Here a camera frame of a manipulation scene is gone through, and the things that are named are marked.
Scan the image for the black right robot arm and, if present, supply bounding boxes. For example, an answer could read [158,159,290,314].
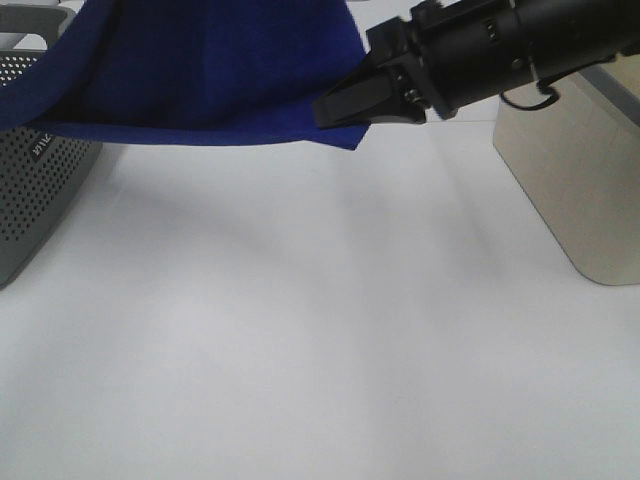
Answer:
[312,1,639,129]

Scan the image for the beige plastic storage bin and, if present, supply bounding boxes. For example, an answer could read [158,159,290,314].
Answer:
[493,56,639,286]

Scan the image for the blue microfibre towel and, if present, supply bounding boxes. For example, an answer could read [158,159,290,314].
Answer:
[1,1,367,150]

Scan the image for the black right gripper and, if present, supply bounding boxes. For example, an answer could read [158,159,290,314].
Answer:
[312,1,534,129]

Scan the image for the grey perforated plastic basket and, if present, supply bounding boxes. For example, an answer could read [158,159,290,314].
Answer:
[1,3,103,290]

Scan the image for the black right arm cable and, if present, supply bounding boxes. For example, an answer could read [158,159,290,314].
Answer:
[499,79,561,111]

